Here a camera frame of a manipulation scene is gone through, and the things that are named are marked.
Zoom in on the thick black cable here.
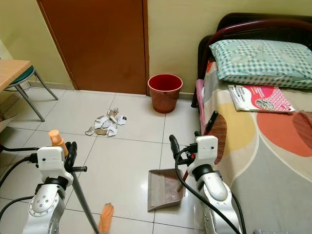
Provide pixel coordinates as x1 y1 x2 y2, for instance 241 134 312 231
0 142 31 157

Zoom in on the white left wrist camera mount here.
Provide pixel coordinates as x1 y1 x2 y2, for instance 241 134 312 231
36 146 69 179

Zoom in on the grey dustpan with red handle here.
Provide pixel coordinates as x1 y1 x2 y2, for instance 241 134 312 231
148 144 198 212

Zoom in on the green checked pillow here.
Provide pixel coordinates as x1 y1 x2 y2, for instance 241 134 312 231
209 39 312 90

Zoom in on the dark red metal bed frame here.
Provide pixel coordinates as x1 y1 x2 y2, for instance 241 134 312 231
191 13 312 108

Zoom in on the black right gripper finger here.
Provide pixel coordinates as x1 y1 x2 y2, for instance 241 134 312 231
169 134 182 163
204 110 219 137

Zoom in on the light wooden table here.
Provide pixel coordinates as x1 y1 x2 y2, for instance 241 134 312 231
0 59 33 91

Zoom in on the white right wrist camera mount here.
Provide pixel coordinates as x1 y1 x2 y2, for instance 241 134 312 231
192 135 219 169

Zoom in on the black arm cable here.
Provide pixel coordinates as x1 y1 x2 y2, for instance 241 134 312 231
0 153 39 221
174 146 247 234

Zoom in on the green seat metal chair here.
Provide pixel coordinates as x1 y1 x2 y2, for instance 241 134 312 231
3 65 59 122

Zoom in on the pink and white book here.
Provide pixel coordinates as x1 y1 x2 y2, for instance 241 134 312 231
227 84 296 114

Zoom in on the white paper scrap pile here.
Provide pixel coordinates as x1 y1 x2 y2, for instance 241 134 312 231
85 108 128 137

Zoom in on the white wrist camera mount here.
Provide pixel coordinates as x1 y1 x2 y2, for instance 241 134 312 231
36 146 69 179
192 135 219 169

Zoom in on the red plastic bucket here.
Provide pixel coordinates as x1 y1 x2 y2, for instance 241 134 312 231
148 74 183 114

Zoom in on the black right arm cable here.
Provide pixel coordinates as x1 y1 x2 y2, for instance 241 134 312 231
174 146 247 234

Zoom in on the brown wooden door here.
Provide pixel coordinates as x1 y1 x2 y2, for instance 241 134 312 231
37 0 150 96

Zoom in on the orange bristle broom grey shaft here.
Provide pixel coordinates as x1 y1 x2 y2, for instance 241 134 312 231
48 129 116 234

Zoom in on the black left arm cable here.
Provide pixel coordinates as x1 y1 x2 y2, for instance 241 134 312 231
0 153 39 221

